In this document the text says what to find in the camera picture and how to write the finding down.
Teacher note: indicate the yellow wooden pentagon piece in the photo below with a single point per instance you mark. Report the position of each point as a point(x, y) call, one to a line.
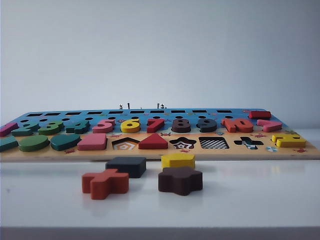
point(178, 161)

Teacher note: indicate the orange wooden number ten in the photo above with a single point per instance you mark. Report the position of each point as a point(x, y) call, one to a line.
point(232, 128)

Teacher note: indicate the pink wooden symbol piece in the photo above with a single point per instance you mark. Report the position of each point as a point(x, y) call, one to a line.
point(268, 127)

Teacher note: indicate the green wooden number three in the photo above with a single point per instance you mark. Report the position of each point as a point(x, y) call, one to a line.
point(50, 129)

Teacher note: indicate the pink wooden rectangle piece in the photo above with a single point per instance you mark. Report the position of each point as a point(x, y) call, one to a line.
point(92, 142)

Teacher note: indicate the remote controller with toggle switches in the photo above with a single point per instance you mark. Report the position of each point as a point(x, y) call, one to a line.
point(128, 106)

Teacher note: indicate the dark green number four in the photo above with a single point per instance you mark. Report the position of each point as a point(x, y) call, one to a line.
point(80, 128)

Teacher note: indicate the yellow wooden symbol piece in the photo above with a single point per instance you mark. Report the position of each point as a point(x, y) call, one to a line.
point(287, 143)

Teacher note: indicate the brown wooden star piece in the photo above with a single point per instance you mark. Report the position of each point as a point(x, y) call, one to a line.
point(180, 182)

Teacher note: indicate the yellow wooden number six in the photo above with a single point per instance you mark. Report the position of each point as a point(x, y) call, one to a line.
point(130, 129)

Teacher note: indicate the red wooden bar piece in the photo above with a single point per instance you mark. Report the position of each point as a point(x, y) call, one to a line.
point(260, 115)

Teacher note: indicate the teal wooden number two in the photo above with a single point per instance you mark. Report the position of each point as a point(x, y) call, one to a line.
point(25, 130)

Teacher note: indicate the brown wooden number eight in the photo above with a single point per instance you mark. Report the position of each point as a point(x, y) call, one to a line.
point(181, 129)

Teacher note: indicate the pink wooden number five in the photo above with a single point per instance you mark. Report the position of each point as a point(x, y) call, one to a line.
point(102, 129)

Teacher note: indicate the pink wooden number one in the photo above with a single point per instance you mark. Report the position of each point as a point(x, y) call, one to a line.
point(6, 130)

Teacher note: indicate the red wooden triangle piece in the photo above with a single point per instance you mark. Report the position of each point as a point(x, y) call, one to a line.
point(153, 143)

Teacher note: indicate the dark grey number nine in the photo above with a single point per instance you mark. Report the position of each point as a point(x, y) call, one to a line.
point(208, 128)

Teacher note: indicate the wooden number puzzle board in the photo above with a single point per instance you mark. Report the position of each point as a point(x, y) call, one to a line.
point(160, 154)

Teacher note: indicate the dark teal teardrop piece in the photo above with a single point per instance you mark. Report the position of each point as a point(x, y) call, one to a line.
point(65, 143)

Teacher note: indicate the red wooden number seven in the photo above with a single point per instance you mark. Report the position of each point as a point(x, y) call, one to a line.
point(153, 128)

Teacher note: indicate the dark grey square block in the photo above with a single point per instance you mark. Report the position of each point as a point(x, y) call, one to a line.
point(125, 165)

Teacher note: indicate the green wooden oval piece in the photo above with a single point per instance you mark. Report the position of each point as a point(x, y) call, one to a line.
point(33, 143)

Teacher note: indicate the orange wooden cross piece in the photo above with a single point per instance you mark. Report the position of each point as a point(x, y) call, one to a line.
point(105, 186)

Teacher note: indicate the teal wooden shape piece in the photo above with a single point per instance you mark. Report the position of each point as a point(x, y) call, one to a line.
point(7, 145)

